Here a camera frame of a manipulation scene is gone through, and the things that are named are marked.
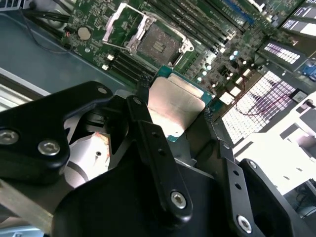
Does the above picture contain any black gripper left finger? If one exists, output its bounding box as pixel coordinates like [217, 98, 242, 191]
[0, 75, 195, 223]

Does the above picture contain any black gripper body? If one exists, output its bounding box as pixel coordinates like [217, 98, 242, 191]
[53, 98, 234, 237]

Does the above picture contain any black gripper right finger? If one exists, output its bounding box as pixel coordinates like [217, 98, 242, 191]
[203, 108, 312, 237]

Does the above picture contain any silver CPU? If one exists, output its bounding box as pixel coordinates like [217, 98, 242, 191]
[147, 65, 216, 144]

